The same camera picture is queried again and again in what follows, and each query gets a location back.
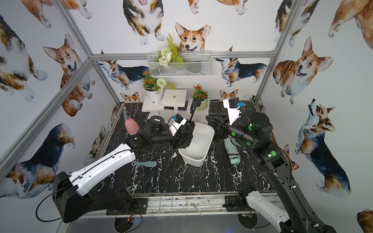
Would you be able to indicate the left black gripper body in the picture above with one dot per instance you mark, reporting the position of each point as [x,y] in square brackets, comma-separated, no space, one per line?
[188,131]

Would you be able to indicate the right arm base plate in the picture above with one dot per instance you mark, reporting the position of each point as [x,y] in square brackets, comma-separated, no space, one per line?
[242,202]

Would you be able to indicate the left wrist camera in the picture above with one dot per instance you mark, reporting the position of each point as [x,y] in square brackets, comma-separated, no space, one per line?
[178,121]

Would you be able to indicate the teal plastic scraper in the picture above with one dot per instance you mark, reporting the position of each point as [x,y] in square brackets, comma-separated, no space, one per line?
[148,164]

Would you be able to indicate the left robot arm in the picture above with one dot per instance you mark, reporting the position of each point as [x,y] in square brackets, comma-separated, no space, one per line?
[72,193]

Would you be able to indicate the mint green umbrella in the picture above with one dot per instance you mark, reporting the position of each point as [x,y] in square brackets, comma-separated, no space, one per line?
[232,151]

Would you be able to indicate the white pot red flowers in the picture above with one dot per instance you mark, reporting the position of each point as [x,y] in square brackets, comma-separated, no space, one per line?
[155,87]

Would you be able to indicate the green fern white flowers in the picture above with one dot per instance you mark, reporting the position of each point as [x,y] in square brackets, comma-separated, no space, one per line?
[169,54]

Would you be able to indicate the white marble display stand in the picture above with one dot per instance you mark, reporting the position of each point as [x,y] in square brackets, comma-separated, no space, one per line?
[167,103]

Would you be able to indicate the green pot red flowers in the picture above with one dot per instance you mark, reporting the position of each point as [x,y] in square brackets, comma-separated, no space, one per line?
[199,94]

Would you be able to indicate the white wire wall basket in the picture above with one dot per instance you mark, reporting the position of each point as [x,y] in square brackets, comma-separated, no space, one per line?
[191,64]

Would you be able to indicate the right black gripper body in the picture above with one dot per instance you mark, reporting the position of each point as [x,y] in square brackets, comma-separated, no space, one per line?
[225,129]

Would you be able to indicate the white plastic storage box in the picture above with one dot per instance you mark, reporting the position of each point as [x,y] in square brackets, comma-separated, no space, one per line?
[196,153]

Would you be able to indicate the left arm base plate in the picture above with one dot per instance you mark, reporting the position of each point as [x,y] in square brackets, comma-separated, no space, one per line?
[138,205]

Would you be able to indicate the pink bulb squeeze bottle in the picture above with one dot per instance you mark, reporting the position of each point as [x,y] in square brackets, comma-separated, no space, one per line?
[131,126]

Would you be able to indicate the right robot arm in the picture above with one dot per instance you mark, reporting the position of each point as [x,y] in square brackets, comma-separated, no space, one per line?
[255,138]

